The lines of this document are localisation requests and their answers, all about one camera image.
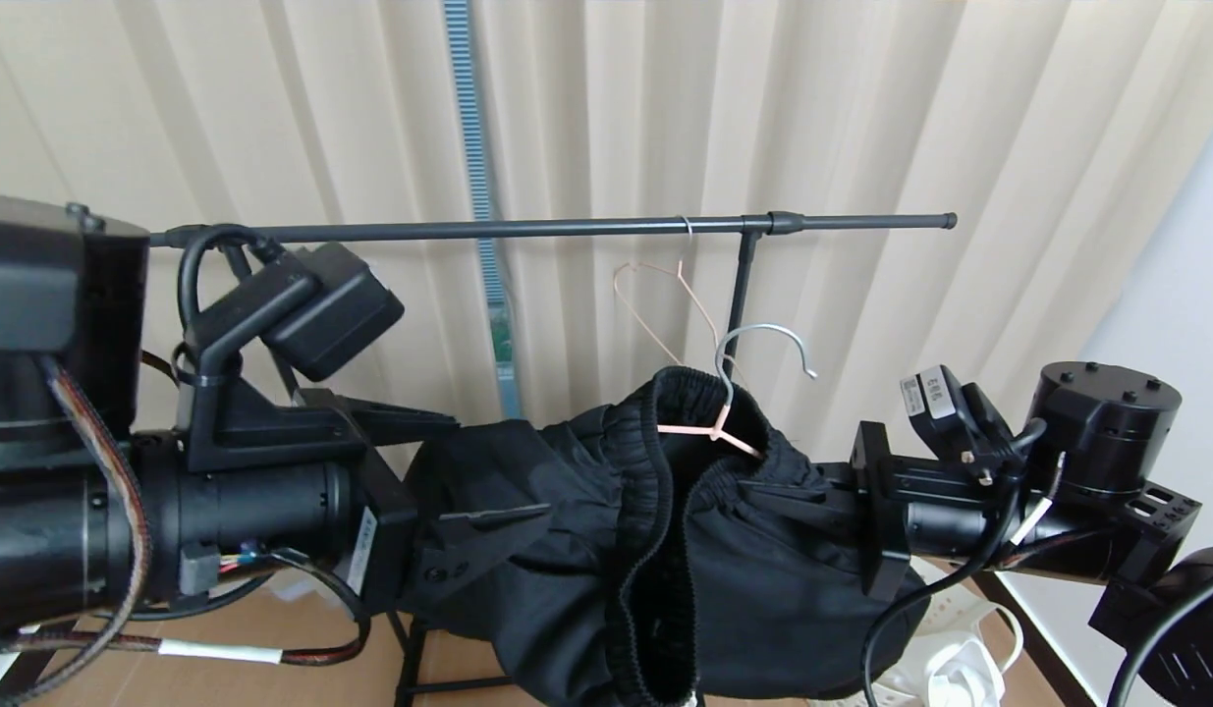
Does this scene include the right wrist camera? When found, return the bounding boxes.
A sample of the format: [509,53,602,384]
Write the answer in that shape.
[899,365,1025,487]

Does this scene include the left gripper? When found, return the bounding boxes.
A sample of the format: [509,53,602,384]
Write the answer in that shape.
[139,398,554,618]

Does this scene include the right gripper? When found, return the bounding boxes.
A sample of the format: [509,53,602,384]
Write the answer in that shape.
[850,420,1120,602]

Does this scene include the black shorts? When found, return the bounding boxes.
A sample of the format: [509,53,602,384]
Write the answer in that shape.
[400,365,931,707]

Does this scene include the pink clothes hanger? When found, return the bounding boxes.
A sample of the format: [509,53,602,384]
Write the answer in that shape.
[655,324,819,461]
[613,218,731,370]

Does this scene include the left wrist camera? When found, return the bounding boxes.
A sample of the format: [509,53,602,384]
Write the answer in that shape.
[174,241,407,472]

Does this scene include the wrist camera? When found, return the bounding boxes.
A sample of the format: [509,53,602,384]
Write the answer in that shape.
[174,241,407,472]
[899,365,1025,487]

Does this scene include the white laundry basket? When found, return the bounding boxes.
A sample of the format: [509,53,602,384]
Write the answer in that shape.
[812,560,1025,707]

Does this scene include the beige curtain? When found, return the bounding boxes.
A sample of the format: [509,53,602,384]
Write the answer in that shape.
[0,0,504,472]
[469,0,1213,590]

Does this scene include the black clothes rack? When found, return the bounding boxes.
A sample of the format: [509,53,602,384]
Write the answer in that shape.
[149,211,959,707]

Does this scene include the white garment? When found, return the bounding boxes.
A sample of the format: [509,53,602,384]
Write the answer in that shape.
[876,601,1025,707]

